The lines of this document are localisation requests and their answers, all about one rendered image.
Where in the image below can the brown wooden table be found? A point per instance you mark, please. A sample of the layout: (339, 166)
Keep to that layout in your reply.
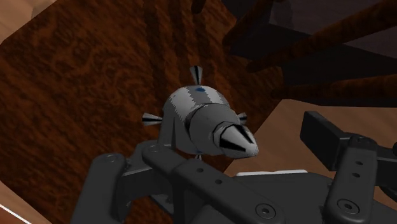
(77, 102)

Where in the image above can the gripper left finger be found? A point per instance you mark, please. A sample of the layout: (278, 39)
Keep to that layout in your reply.
(198, 176)

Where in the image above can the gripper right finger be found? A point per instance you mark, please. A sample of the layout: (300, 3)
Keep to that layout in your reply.
(352, 173)

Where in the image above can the grey rocket toy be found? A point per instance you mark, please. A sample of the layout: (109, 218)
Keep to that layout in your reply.
(204, 124)

